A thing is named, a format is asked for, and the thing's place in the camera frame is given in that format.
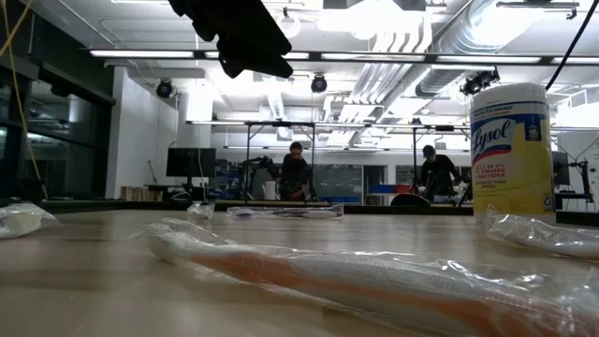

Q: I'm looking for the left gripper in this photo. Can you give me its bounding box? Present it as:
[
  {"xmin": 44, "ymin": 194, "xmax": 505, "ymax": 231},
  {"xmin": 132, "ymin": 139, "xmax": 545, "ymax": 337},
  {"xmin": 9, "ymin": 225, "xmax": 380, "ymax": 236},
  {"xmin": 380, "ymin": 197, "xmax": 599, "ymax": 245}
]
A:
[{"xmin": 168, "ymin": 0, "xmax": 294, "ymax": 80}]

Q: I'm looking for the purple toothbrush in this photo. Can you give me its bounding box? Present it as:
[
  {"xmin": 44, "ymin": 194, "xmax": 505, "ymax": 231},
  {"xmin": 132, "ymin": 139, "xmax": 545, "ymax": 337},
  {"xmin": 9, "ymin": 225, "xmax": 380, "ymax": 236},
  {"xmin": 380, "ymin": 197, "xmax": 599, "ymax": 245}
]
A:
[
  {"xmin": 226, "ymin": 202, "xmax": 346, "ymax": 221},
  {"xmin": 185, "ymin": 200, "xmax": 216, "ymax": 225}
]

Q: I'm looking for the orange toothbrush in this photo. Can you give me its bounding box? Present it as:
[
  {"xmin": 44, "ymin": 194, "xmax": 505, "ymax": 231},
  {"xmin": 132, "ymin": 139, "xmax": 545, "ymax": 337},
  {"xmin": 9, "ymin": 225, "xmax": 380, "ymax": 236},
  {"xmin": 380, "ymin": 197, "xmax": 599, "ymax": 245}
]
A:
[
  {"xmin": 139, "ymin": 217, "xmax": 599, "ymax": 337},
  {"xmin": 0, "ymin": 201, "xmax": 61, "ymax": 241},
  {"xmin": 484, "ymin": 203, "xmax": 599, "ymax": 262}
]

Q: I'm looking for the black beam with light strips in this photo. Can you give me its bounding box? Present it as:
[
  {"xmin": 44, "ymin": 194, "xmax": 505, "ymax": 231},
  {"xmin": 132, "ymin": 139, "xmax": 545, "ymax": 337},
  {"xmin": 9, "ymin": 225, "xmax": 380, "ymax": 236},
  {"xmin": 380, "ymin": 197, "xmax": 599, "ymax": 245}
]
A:
[{"xmin": 81, "ymin": 48, "xmax": 599, "ymax": 66}]

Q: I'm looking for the black computer monitor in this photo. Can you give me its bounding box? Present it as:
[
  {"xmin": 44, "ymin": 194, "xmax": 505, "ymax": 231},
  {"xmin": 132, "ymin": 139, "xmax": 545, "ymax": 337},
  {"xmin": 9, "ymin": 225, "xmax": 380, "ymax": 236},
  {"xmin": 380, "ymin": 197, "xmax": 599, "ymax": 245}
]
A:
[{"xmin": 166, "ymin": 147, "xmax": 218, "ymax": 188}]

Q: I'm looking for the person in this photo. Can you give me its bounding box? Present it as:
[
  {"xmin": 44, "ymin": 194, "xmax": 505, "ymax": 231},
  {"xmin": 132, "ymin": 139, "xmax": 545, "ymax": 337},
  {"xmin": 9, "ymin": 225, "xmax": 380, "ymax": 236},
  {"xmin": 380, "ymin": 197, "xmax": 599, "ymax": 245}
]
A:
[
  {"xmin": 419, "ymin": 143, "xmax": 464, "ymax": 203},
  {"xmin": 279, "ymin": 139, "xmax": 314, "ymax": 202}
]

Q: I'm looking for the black chair back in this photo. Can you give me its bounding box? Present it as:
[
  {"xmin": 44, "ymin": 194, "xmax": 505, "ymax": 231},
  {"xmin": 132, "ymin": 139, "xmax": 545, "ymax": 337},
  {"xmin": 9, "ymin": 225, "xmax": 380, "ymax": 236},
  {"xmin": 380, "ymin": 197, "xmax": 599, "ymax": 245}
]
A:
[{"xmin": 389, "ymin": 192, "xmax": 431, "ymax": 208}]

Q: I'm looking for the yellow Lysol wipes canister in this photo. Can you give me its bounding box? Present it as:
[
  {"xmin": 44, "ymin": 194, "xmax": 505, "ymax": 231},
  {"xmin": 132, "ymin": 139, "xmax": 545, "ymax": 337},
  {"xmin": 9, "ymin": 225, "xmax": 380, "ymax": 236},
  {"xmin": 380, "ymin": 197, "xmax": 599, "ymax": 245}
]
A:
[{"xmin": 469, "ymin": 82, "xmax": 558, "ymax": 226}]

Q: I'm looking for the black monitor on stand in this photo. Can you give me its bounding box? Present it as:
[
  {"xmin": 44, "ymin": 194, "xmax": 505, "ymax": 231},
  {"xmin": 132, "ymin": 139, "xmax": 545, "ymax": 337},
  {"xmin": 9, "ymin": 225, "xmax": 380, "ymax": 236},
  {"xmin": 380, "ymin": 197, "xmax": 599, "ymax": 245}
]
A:
[{"xmin": 551, "ymin": 150, "xmax": 596, "ymax": 212}]

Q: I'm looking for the black background rig frame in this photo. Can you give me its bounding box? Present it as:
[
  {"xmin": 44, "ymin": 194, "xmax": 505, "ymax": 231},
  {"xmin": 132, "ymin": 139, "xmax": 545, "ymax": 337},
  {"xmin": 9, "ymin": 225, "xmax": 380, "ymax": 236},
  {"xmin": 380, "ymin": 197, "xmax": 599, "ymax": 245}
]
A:
[{"xmin": 186, "ymin": 120, "xmax": 472, "ymax": 203}]

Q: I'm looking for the silver ventilation duct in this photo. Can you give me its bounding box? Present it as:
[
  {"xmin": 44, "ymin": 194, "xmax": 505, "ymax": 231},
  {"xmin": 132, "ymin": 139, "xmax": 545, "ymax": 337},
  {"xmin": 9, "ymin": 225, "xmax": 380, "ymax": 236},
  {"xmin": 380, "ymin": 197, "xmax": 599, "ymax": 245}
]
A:
[{"xmin": 414, "ymin": 0, "xmax": 520, "ymax": 98}]

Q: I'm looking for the black aluminium table frame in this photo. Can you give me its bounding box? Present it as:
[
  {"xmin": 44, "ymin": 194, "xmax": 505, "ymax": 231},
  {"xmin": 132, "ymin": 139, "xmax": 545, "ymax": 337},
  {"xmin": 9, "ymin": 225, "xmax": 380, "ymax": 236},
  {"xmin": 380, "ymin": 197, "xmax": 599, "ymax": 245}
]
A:
[{"xmin": 0, "ymin": 196, "xmax": 599, "ymax": 228}]

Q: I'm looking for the black ceiling camera cluster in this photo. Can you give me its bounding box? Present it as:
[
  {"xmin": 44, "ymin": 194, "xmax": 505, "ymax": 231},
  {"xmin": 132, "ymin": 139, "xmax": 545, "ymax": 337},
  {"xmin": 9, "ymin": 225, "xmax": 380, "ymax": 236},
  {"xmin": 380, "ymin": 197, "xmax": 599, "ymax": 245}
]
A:
[{"xmin": 460, "ymin": 66, "xmax": 502, "ymax": 97}]

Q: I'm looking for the yellow extension cable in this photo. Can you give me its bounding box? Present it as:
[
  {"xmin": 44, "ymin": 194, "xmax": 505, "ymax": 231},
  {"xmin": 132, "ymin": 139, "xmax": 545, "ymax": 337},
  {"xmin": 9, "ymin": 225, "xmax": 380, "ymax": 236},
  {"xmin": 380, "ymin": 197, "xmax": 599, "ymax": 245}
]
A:
[{"xmin": 0, "ymin": 0, "xmax": 51, "ymax": 201}]

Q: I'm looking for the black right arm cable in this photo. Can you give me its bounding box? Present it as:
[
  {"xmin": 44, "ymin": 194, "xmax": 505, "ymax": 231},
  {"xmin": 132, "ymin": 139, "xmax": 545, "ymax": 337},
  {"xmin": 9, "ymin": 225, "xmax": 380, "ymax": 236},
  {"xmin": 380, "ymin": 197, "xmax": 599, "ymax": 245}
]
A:
[{"xmin": 544, "ymin": 0, "xmax": 599, "ymax": 92}]

